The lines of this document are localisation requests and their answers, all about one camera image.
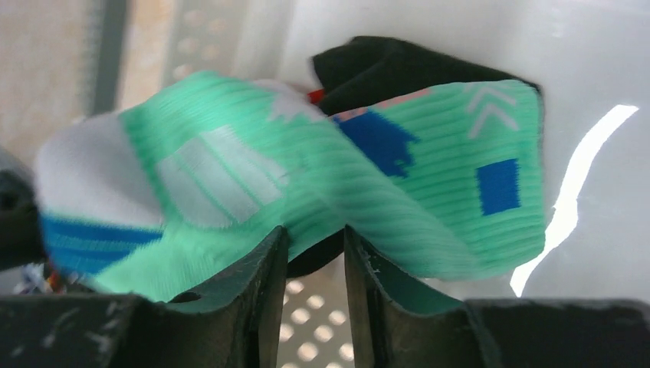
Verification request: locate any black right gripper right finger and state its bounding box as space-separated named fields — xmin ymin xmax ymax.
xmin=344 ymin=227 xmax=649 ymax=367

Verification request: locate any teal sock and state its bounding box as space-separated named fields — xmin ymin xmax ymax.
xmin=34 ymin=71 xmax=545 ymax=301

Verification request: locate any red sock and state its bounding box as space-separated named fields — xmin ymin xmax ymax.
xmin=307 ymin=89 xmax=325 ymax=105

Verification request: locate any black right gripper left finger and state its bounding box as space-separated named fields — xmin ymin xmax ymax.
xmin=1 ymin=227 xmax=289 ymax=367

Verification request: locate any white plastic basket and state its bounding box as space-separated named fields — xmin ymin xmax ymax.
xmin=91 ymin=0 xmax=650 ymax=368

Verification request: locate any black sock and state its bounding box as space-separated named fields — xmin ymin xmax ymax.
xmin=286 ymin=36 xmax=546 ymax=281

